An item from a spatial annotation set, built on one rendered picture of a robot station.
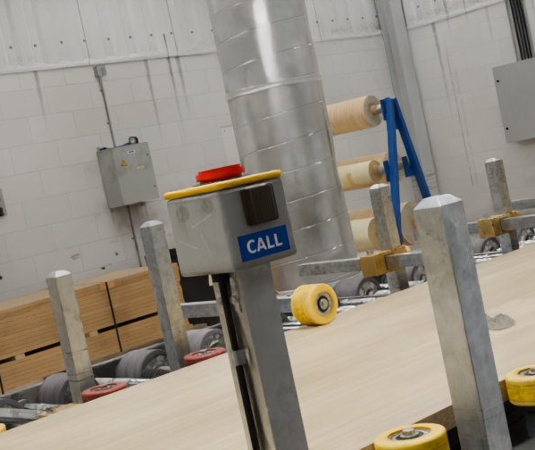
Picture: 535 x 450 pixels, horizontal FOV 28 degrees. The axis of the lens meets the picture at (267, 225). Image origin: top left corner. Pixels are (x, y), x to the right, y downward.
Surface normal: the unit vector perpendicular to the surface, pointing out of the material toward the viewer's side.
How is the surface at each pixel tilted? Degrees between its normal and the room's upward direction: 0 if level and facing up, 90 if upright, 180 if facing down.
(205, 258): 90
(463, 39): 90
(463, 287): 90
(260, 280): 90
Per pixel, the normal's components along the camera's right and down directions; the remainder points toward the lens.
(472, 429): -0.73, 0.18
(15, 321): 0.69, -0.11
